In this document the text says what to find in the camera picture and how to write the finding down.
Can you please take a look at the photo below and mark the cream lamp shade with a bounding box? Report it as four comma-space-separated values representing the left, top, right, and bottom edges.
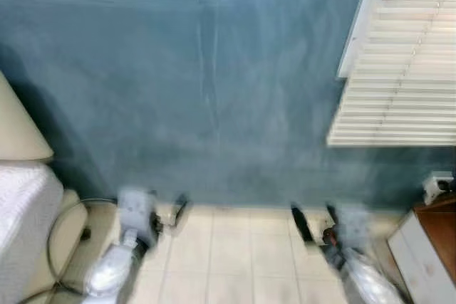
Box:
0, 70, 55, 162

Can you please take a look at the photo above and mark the white drawer cabinet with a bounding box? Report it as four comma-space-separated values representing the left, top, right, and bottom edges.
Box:
387, 210, 456, 304

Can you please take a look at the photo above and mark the brown wooden desk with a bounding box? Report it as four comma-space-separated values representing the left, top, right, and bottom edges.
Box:
412, 192, 456, 262

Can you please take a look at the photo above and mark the white quilted mattress cover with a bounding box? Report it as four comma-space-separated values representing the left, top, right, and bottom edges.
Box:
0, 160, 65, 304

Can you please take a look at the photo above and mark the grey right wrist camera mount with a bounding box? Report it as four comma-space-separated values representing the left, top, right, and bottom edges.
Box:
335, 203, 373, 249

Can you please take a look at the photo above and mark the white window blind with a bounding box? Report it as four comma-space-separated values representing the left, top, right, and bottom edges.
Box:
326, 0, 456, 148

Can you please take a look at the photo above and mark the beige padded bed frame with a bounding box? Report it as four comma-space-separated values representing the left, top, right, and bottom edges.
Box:
20, 189, 92, 301

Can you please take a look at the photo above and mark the white window frame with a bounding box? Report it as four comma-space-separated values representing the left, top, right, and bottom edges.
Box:
337, 0, 391, 79

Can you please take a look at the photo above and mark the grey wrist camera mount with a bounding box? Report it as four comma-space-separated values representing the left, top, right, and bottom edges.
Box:
335, 203, 373, 249
116, 187, 159, 237

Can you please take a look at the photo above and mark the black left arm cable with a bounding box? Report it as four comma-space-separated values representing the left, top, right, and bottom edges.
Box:
46, 197, 120, 296

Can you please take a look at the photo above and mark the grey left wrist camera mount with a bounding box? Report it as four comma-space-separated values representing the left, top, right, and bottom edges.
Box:
116, 187, 159, 237

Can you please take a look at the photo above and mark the white wall socket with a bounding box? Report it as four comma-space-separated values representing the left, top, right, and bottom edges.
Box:
422, 171, 455, 206

